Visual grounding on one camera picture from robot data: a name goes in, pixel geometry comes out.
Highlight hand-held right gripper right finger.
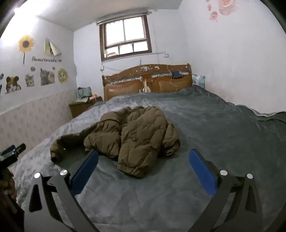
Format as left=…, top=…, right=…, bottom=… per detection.
left=189, top=149, right=264, bottom=232

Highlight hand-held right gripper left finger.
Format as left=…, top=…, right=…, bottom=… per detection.
left=23, top=150, right=100, bottom=232

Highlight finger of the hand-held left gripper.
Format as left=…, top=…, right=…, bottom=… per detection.
left=14, top=143, right=26, bottom=155

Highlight brown puffer jacket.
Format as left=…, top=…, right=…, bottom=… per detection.
left=50, top=106, right=181, bottom=179

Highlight person's left forearm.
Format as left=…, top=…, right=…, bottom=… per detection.
left=0, top=193, right=25, bottom=232

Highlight person's left hand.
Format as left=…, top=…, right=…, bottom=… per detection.
left=0, top=168, right=17, bottom=200

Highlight grey plush blanket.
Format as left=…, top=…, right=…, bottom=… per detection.
left=13, top=86, right=286, bottom=232

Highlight wooden nightstand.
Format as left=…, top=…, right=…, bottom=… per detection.
left=69, top=96, right=104, bottom=118

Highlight teal cloth bag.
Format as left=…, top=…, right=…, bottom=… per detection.
left=76, top=87, right=92, bottom=103

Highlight cat in flower sticker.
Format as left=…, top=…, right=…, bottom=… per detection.
left=57, top=68, right=68, bottom=83

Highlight checked pillow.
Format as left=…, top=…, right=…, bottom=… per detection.
left=192, top=74, right=205, bottom=88

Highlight wooden bed headboard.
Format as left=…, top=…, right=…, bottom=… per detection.
left=102, top=64, right=193, bottom=101

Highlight brown framed window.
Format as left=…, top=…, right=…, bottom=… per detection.
left=96, top=14, right=153, bottom=62

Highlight dog wall sticker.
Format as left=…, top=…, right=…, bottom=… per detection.
left=6, top=76, right=22, bottom=94

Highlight tabby kitten wall sticker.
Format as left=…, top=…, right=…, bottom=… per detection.
left=24, top=74, right=35, bottom=87

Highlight grey cats wall sticker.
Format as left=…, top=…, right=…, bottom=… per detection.
left=40, top=67, right=55, bottom=86

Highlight lettering wall sticker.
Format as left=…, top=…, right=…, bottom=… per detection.
left=32, top=57, right=62, bottom=63

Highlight sunflower wall sticker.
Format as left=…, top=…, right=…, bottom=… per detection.
left=18, top=35, right=34, bottom=65

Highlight peeling wall poster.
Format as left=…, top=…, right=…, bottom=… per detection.
left=43, top=37, right=62, bottom=57

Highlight pink flower wall stickers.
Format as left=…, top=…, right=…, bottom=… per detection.
left=206, top=0, right=237, bottom=21

